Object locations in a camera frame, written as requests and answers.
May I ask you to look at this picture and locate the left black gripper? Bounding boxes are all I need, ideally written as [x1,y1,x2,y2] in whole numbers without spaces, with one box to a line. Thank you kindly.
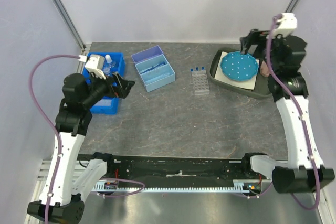
[82,69,135,109]

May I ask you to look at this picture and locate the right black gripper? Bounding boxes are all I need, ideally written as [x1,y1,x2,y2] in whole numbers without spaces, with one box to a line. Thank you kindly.
[239,29,287,73]

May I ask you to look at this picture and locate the small glass beaker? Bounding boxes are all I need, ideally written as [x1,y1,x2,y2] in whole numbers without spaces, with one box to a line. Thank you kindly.
[102,66,113,77]

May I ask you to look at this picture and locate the clear flask white cap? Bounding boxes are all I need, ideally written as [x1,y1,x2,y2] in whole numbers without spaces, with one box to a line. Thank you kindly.
[105,54,117,68]

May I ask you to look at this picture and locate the blue safety glasses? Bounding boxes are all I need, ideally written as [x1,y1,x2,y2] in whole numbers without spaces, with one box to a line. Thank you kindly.
[141,62,166,74]

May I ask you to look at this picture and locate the glass stirring pipette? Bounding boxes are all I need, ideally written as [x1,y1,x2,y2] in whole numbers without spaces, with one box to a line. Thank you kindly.
[148,72,171,80]

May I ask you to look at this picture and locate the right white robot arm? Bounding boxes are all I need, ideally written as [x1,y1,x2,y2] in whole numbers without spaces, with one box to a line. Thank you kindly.
[240,29,335,194]

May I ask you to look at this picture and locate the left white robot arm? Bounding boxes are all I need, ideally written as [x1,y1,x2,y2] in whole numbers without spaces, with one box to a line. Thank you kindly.
[27,72,135,223]

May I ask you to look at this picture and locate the teal dotted plate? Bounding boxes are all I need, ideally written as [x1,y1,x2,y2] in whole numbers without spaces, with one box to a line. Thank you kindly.
[219,51,259,82]

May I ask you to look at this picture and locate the blue compartment bin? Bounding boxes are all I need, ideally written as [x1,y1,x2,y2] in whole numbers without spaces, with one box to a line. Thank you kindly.
[88,51,125,115]

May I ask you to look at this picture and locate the light blue box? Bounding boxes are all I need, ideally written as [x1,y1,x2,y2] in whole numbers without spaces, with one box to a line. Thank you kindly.
[140,65,175,92]
[135,54,168,74]

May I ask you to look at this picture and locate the pink paper cup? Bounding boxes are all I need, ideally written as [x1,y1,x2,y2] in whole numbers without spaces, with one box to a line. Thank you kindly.
[260,61,270,77]

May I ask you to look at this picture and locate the white paper sheet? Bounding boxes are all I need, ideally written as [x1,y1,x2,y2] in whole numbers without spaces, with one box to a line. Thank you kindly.
[214,50,260,91]

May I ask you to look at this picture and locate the purple plastic box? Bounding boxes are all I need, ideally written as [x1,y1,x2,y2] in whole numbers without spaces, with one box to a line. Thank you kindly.
[131,45,163,64]

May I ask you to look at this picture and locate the dark grey tray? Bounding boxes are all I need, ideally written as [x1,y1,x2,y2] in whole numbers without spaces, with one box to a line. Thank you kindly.
[207,47,271,99]

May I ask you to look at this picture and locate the clear test tube rack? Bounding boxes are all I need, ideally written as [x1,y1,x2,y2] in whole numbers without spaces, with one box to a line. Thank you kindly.
[191,69,210,95]

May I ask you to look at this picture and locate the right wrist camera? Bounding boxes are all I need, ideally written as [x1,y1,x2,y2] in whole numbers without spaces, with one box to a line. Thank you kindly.
[272,13,297,38]

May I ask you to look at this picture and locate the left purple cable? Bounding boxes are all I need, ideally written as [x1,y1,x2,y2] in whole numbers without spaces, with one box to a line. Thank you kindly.
[28,55,145,224]

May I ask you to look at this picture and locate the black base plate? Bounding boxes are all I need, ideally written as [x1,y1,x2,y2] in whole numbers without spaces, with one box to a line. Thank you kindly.
[78,153,274,189]

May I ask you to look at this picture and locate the light blue cable duct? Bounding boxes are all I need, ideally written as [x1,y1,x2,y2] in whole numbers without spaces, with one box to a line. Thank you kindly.
[91,180,261,194]

